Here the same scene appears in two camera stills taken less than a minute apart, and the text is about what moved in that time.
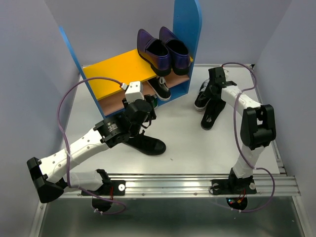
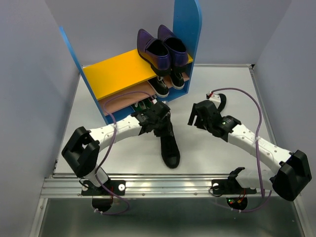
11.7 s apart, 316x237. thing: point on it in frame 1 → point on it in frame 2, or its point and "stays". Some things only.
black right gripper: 209,93 → 197,123
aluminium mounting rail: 177,186 stays
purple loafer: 178,51 stays
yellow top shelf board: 111,75 stays
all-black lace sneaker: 146,144 → 169,147
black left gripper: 152,116 → 165,116
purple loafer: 156,55 stays
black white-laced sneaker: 203,98 → 177,79
